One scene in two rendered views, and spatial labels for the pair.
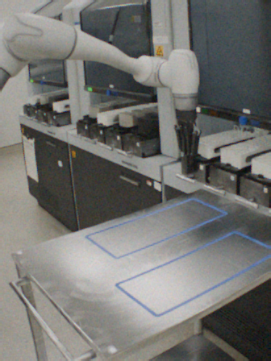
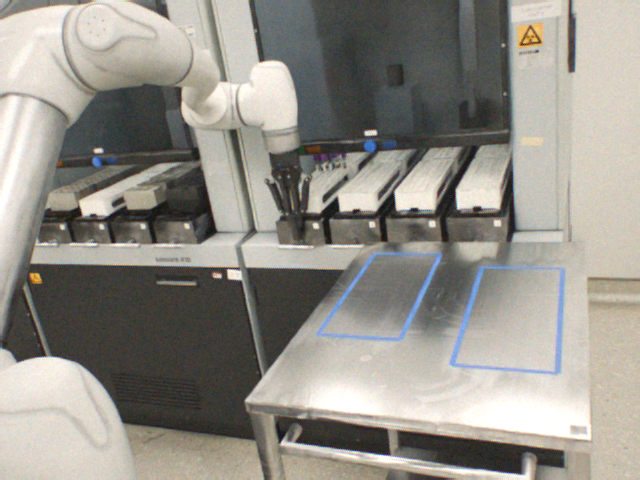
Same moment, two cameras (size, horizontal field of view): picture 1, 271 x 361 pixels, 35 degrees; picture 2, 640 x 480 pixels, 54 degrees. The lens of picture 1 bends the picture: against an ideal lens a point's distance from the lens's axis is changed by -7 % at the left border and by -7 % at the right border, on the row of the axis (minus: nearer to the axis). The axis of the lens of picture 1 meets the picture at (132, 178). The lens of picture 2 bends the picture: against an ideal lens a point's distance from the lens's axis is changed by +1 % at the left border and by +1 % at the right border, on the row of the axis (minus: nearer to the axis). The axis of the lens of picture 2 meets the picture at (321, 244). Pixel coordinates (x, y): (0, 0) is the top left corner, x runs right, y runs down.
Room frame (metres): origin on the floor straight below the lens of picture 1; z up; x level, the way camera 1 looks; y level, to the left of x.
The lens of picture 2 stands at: (0.20, 0.61, 1.32)
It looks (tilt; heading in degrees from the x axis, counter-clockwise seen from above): 21 degrees down; 327
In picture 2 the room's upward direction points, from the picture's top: 9 degrees counter-clockwise
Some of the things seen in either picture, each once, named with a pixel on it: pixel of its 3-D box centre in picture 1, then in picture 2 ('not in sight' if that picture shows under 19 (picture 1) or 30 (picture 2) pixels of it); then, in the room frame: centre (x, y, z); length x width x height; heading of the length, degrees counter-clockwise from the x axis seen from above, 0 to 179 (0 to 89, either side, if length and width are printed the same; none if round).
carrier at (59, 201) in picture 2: (95, 112); (64, 201); (2.31, 0.17, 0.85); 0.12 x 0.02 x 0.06; 33
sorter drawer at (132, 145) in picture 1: (188, 131); (227, 195); (2.05, -0.28, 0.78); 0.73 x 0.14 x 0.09; 122
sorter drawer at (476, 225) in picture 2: not in sight; (492, 187); (1.32, -0.74, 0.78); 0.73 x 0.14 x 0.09; 122
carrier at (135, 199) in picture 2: (127, 120); (142, 199); (2.05, 0.00, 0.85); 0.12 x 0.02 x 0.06; 33
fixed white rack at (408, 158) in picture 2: not in sight; (400, 157); (1.67, -0.72, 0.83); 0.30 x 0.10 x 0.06; 122
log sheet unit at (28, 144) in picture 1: (28, 157); not in sight; (3.01, 0.73, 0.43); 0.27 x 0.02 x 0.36; 32
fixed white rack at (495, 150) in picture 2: not in sight; (499, 152); (1.42, -0.89, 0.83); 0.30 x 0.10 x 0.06; 122
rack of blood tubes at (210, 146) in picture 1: (227, 143); (321, 189); (1.63, -0.37, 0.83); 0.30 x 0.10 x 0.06; 123
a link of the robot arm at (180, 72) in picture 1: (181, 70); (268, 95); (1.53, -0.19, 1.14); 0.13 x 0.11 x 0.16; 36
